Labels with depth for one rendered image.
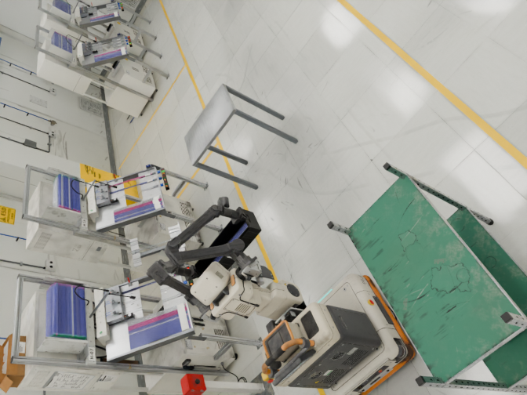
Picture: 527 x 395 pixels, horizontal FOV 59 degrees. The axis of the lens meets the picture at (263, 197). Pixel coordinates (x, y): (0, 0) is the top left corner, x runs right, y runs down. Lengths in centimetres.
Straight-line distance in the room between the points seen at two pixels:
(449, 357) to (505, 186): 144
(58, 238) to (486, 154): 386
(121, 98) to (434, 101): 559
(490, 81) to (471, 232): 120
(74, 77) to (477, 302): 689
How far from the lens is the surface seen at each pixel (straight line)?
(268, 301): 292
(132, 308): 424
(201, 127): 455
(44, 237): 500
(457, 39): 394
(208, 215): 279
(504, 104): 348
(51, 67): 789
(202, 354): 431
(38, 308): 430
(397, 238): 235
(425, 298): 222
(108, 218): 502
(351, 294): 332
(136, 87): 807
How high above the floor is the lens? 284
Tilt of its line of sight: 37 degrees down
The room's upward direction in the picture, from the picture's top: 70 degrees counter-clockwise
